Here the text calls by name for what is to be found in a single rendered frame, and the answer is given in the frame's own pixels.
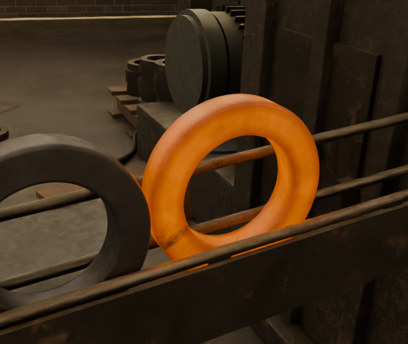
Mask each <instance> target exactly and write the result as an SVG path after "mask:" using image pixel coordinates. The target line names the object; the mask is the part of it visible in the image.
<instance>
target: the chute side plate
mask: <svg viewBox="0 0 408 344"><path fill-rule="evenodd" d="M407 266H408V202H406V203H403V204H400V205H396V206H394V207H390V208H388V209H384V210H380V211H378V212H374V213H372V214H367V215H365V216H361V217H359V218H354V219H352V220H348V221H346V222H343V223H339V224H337V225H333V226H330V227H326V228H324V229H320V230H317V231H313V232H311V233H307V234H304V235H301V236H298V237H296V238H291V239H289V240H285V241H283V242H279V243H276V244H272V245H270V246H266V247H263V248H260V249H257V250H253V251H250V252H248V253H244V254H242V255H238V256H235V257H232V258H229V259H225V260H223V261H219V262H216V263H213V264H210V265H207V266H203V267H200V268H197V269H194V270H190V271H187V272H184V273H181V274H177V275H175V276H171V277H168V278H164V279H162V280H159V281H156V282H153V283H149V284H146V285H143V286H140V287H136V288H134V289H130V290H127V291H123V292H121V293H117V294H115V295H111V296H108V297H105V298H102V299H99V300H95V301H93V302H89V303H86V304H82V305H80V306H76V307H73V308H70V309H67V310H64V311H60V312H58V313H54V314H52V315H47V316H45V317H41V318H39V319H34V320H32V321H28V322H26V323H23V324H19V325H17V326H13V327H11V328H6V329H4V330H0V344H201V343H204V342H206V341H209V340H212V339H215V338H217V337H219V336H222V335H225V334H228V333H230V332H233V331H236V330H239V329H241V328H244V327H246V326H250V325H252V324H255V323H257V322H260V321H263V320H265V319H268V318H270V317H273V316H276V315H279V314H281V313H284V312H287V311H290V310H292V309H296V308H297V307H300V306H303V305H305V304H308V303H311V302H314V301H316V300H319V299H322V298H325V297H327V296H330V295H332V294H335V293H338V292H340V291H343V290H346V289H348V288H351V287H354V286H356V285H359V284H362V283H365V282H367V281H371V280H373V279H375V278H378V277H380V276H383V275H386V274H389V273H391V272H394V271H397V270H400V269H402V268H406V267H407Z"/></svg>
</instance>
